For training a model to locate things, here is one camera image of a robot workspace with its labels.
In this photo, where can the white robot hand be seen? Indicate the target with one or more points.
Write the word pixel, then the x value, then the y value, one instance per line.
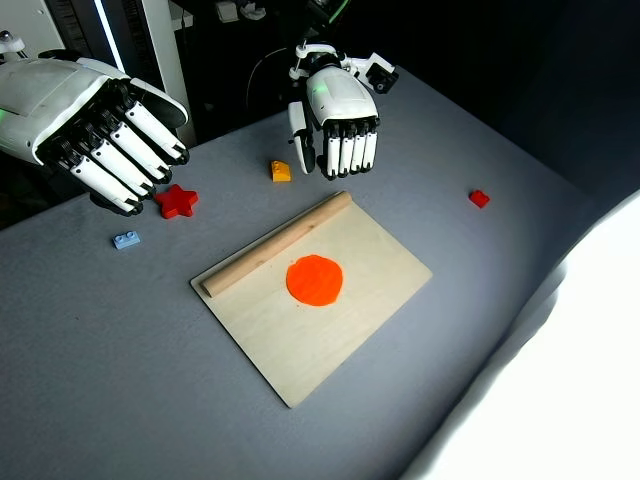
pixel 340 97
pixel 45 100

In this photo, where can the wooden rolling pin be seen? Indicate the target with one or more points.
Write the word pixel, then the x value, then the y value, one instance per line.
pixel 280 242

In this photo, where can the yellow toy brick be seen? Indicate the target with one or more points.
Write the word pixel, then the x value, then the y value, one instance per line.
pixel 280 171

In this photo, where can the crumpled white object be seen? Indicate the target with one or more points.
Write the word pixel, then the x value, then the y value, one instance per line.
pixel 252 11

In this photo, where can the white column with light strip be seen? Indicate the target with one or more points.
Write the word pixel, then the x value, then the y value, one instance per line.
pixel 160 50

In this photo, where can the small white box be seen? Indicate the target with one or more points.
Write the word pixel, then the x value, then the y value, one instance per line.
pixel 226 10

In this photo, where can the light blue toy brick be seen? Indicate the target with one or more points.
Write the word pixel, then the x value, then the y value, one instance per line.
pixel 126 241

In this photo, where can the red star block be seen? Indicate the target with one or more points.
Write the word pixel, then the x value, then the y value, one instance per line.
pixel 175 201

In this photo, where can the small red toy brick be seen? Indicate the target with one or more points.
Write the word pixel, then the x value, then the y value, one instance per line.
pixel 479 199

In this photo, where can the orange dough disc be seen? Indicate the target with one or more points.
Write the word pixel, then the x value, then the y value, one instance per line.
pixel 315 280

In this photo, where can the light wooden board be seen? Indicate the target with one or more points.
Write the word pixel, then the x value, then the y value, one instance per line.
pixel 310 345

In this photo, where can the grey table cloth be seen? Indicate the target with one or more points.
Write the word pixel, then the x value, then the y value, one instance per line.
pixel 125 350

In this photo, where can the white backdrop cloth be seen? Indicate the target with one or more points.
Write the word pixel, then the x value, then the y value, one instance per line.
pixel 575 375

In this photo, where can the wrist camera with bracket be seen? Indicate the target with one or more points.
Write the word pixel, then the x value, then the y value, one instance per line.
pixel 382 79

